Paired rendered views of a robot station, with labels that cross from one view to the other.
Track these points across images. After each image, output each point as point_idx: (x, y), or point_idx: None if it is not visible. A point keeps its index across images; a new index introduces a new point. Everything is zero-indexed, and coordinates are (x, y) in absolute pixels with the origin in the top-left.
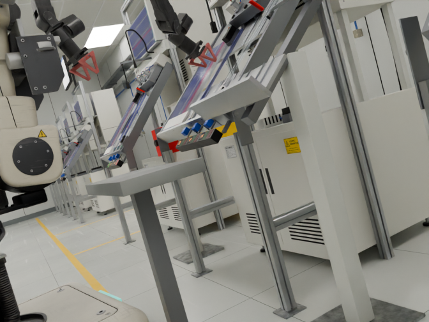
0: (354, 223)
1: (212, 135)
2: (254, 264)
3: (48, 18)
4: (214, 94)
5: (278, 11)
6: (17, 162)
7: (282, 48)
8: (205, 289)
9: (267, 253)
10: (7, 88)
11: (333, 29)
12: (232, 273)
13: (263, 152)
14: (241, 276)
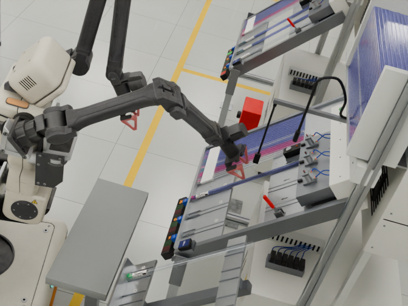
0: None
1: (163, 254)
2: (214, 283)
3: (112, 78)
4: (112, 292)
5: (280, 223)
6: (13, 210)
7: (184, 298)
8: (161, 272)
9: None
10: (27, 164)
11: (325, 266)
12: (193, 275)
13: (249, 251)
14: (191, 286)
